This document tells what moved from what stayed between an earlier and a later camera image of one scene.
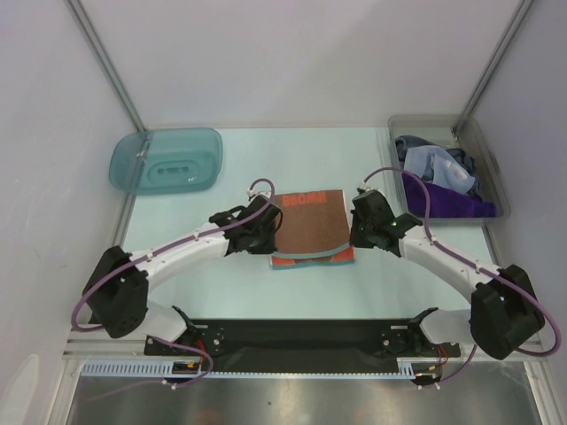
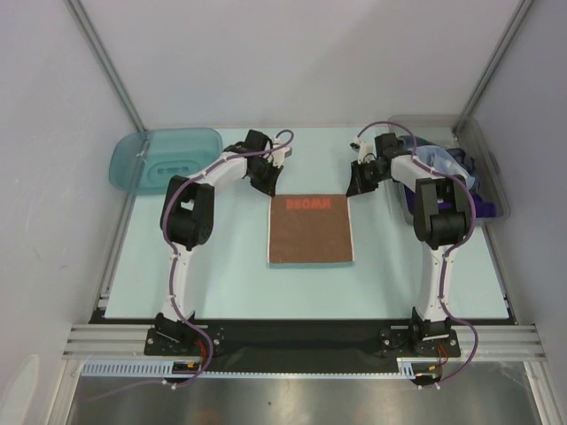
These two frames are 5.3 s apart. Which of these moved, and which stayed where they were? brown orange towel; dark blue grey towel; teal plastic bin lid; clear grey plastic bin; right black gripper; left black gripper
Moved: left black gripper; right black gripper
Stayed: teal plastic bin lid; clear grey plastic bin; brown orange towel; dark blue grey towel
